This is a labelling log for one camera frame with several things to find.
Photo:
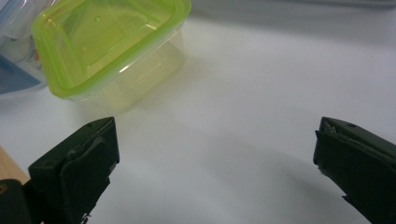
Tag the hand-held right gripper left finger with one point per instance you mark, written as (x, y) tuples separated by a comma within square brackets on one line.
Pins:
[(77, 174)]

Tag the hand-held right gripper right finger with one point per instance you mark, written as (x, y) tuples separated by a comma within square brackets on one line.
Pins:
[(358, 165)]

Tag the clear container with blue lid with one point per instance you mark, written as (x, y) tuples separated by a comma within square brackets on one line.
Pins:
[(15, 68)]

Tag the clear container with green lid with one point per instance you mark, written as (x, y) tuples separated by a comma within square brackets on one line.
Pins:
[(106, 49)]

